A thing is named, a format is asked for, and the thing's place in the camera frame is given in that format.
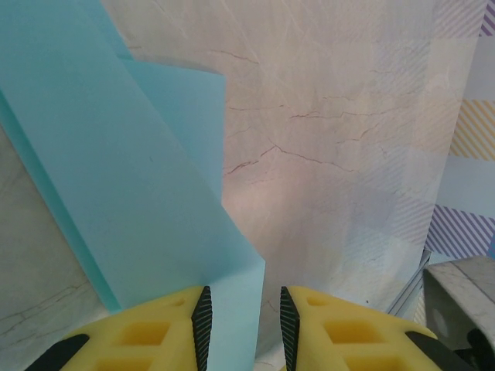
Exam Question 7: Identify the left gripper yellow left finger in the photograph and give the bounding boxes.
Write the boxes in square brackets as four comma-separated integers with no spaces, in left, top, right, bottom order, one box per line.
[36,284,213,371]

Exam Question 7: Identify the aluminium table edge rail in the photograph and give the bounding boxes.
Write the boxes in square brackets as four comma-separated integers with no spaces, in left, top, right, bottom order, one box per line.
[386,250,432,322]

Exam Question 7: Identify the light blue paper sheet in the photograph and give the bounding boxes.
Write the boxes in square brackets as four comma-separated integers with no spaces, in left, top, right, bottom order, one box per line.
[0,0,268,371]

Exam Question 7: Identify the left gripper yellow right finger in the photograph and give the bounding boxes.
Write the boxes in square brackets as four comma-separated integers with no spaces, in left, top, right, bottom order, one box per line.
[278,284,461,371]

